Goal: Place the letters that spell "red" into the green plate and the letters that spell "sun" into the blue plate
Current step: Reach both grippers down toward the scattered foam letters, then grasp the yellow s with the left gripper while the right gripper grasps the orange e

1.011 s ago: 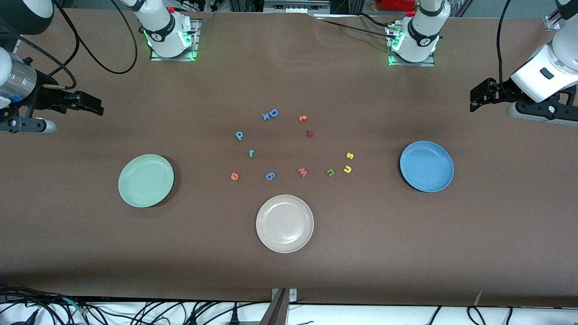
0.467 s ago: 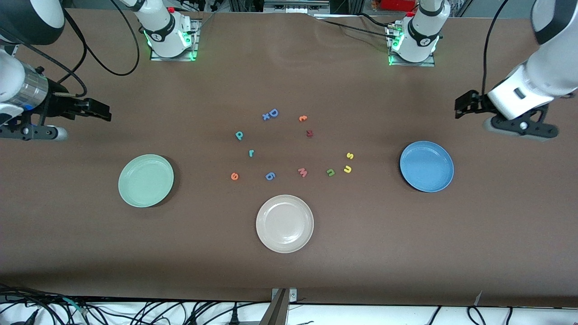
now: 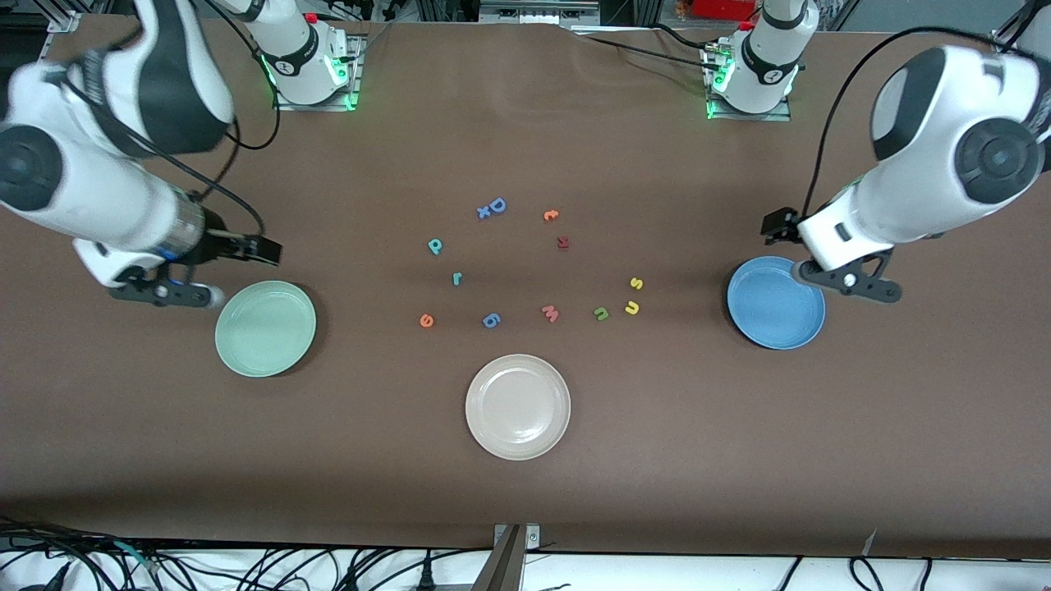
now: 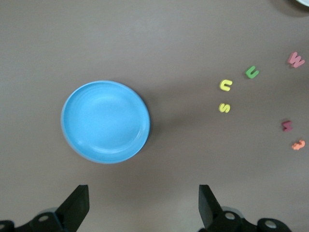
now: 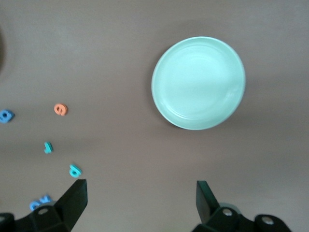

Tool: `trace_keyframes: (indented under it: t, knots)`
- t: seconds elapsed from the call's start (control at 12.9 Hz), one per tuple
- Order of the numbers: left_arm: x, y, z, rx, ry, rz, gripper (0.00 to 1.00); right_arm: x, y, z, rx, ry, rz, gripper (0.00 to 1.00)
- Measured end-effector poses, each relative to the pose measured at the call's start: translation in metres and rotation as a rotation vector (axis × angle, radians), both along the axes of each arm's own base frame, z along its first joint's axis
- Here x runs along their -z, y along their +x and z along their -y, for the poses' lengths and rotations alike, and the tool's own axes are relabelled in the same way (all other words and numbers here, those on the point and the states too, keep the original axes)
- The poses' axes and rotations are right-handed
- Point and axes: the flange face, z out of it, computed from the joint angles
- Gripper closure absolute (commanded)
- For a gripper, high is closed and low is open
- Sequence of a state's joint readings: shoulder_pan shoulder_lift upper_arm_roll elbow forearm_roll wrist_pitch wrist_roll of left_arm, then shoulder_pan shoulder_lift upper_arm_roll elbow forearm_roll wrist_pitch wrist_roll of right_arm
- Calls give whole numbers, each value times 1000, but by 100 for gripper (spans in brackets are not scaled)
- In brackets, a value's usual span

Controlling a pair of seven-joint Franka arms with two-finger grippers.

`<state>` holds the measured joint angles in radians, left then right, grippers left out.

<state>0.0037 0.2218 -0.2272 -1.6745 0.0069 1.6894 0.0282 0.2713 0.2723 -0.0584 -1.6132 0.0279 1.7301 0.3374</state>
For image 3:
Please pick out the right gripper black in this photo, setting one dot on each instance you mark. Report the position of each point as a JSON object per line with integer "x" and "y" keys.
{"x": 220, "y": 243}

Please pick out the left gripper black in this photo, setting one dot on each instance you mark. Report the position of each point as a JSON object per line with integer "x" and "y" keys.
{"x": 782, "y": 226}

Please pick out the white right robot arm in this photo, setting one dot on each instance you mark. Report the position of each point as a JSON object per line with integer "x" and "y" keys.
{"x": 98, "y": 197}

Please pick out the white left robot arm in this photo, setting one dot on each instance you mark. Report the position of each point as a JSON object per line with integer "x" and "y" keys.
{"x": 928, "y": 189}

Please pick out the mint green plate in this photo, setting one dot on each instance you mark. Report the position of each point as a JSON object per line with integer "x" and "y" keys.
{"x": 265, "y": 328}

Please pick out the blue plate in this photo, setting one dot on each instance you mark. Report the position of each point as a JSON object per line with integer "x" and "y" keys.
{"x": 776, "y": 312}

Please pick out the red box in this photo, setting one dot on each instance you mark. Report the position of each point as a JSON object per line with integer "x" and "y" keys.
{"x": 722, "y": 8}

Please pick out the blue foam letter D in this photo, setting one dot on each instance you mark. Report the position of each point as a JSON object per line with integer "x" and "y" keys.
{"x": 497, "y": 205}

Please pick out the blue foam letter g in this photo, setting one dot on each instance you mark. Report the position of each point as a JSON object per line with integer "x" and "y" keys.
{"x": 491, "y": 320}

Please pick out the pink foam letter w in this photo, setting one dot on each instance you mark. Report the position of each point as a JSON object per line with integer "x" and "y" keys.
{"x": 550, "y": 313}

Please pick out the white plate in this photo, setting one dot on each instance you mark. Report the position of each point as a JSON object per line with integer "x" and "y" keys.
{"x": 518, "y": 406}

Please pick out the grey metal box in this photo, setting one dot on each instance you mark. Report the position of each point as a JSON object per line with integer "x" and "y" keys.
{"x": 534, "y": 10}

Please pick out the white tape scrap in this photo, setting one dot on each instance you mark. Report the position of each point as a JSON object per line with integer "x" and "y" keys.
{"x": 870, "y": 542}

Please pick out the black plug connector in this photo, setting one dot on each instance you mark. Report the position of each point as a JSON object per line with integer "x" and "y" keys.
{"x": 57, "y": 579}

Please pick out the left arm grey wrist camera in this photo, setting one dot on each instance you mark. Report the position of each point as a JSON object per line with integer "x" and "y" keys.
{"x": 854, "y": 283}

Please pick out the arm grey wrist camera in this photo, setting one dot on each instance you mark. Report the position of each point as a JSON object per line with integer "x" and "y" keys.
{"x": 854, "y": 283}
{"x": 164, "y": 292}

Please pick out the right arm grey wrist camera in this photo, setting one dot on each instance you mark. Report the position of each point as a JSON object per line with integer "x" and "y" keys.
{"x": 164, "y": 292}

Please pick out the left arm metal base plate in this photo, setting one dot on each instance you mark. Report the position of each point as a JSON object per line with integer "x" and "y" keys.
{"x": 747, "y": 116}

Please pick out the grey metal camera post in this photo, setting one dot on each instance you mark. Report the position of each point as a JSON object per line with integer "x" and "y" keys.
{"x": 505, "y": 566}

